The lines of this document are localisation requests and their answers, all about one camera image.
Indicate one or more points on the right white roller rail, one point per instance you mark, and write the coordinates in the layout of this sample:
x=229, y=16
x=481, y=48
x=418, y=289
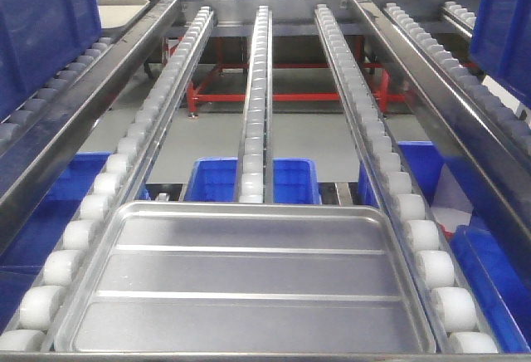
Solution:
x=373, y=129

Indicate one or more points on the white roller rail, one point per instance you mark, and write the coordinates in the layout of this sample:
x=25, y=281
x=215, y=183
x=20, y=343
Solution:
x=42, y=307
x=254, y=169
x=373, y=129

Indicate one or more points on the left steel shelf divider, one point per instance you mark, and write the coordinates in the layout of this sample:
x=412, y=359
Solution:
x=36, y=158

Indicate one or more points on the blue bin lower left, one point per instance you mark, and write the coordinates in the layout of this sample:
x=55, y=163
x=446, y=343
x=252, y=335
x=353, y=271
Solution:
x=24, y=258

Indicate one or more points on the blue bin upper left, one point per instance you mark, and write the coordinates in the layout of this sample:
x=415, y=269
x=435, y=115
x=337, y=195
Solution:
x=38, y=39

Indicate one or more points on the blue bin lower right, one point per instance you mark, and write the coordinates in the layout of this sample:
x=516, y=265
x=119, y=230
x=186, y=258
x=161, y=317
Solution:
x=502, y=297

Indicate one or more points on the blue bin upper right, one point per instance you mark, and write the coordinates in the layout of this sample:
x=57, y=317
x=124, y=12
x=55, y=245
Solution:
x=500, y=44

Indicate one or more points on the middle white roller rail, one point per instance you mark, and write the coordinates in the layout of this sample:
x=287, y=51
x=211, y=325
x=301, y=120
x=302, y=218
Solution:
x=254, y=169

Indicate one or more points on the far right roller rail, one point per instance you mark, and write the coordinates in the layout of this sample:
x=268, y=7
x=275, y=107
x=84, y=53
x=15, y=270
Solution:
x=518, y=130

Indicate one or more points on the blue bin below centre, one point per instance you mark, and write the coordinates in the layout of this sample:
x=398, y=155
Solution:
x=295, y=181

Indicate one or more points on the red metal cart frame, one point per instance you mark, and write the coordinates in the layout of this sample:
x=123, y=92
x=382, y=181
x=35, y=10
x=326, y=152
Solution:
x=300, y=73

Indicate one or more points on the far left roller rail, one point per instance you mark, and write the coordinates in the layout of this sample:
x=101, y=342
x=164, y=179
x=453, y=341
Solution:
x=25, y=115

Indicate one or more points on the silver ribbed metal tray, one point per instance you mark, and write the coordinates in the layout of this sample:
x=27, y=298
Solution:
x=248, y=279

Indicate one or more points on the left white roller rail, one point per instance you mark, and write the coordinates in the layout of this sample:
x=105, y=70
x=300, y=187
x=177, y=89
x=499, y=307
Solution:
x=42, y=307

